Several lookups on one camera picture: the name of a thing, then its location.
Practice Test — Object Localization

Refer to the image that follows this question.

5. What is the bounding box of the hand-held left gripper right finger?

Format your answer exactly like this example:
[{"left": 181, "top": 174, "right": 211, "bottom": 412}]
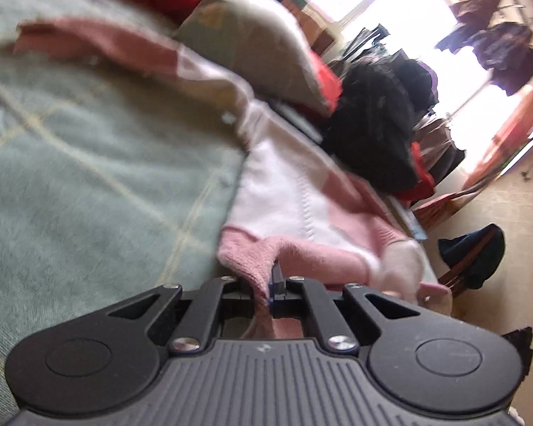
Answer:
[{"left": 270, "top": 263, "right": 431, "bottom": 355}]

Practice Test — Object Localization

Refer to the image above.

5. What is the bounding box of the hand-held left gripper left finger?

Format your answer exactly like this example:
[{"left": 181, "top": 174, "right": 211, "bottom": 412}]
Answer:
[{"left": 104, "top": 276, "right": 255, "bottom": 356}]

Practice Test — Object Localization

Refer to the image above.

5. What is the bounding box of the pink and white sweater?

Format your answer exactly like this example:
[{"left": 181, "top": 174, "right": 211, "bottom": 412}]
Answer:
[{"left": 13, "top": 18, "right": 454, "bottom": 338}]

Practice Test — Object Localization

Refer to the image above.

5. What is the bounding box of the paperback book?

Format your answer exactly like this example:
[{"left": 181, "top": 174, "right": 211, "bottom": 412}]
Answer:
[{"left": 391, "top": 195, "right": 429, "bottom": 241}]

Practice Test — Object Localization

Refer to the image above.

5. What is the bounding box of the red fleece blanket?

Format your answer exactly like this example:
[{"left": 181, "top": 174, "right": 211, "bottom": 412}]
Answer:
[{"left": 311, "top": 51, "right": 436, "bottom": 202}]

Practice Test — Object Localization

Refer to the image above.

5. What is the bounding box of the black backpack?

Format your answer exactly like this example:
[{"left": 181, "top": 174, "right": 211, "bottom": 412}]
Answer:
[{"left": 322, "top": 60, "right": 422, "bottom": 191}]

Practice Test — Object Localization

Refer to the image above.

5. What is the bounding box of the dark blue garment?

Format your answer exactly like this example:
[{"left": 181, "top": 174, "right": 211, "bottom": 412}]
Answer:
[{"left": 439, "top": 224, "right": 506, "bottom": 289}]

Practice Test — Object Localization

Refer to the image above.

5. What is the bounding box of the beige shirt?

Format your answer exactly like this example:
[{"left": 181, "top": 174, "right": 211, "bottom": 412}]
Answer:
[{"left": 415, "top": 118, "right": 454, "bottom": 160}]

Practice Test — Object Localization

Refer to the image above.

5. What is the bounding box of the black padded garment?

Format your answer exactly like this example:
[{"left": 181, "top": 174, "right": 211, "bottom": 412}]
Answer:
[{"left": 397, "top": 60, "right": 440, "bottom": 111}]

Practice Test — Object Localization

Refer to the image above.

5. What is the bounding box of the grey green pillow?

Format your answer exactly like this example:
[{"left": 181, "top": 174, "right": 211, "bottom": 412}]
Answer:
[{"left": 173, "top": 0, "right": 338, "bottom": 116}]

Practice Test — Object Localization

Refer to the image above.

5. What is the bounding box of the orange curtain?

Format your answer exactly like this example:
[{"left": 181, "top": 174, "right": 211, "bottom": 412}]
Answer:
[{"left": 415, "top": 84, "right": 533, "bottom": 227}]

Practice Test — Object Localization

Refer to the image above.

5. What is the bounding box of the window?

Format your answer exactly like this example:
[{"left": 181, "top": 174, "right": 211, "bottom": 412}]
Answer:
[{"left": 275, "top": 0, "right": 533, "bottom": 174}]

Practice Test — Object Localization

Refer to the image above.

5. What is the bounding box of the row of hanging laundry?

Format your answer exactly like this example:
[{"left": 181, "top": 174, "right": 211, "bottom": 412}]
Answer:
[{"left": 373, "top": 0, "right": 533, "bottom": 96}]

